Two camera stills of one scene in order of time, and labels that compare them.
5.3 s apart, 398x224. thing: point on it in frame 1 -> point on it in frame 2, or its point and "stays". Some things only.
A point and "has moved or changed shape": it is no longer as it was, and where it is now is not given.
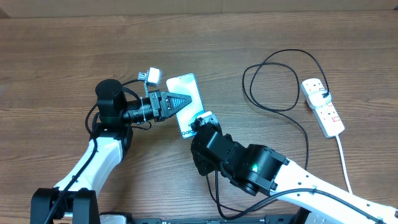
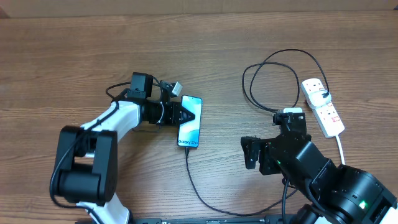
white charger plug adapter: (319, 98) stays
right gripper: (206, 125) -> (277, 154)
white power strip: (326, 118) stays
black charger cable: (279, 111) has moved or changed shape
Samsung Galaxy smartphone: (187, 85) has moved or changed shape
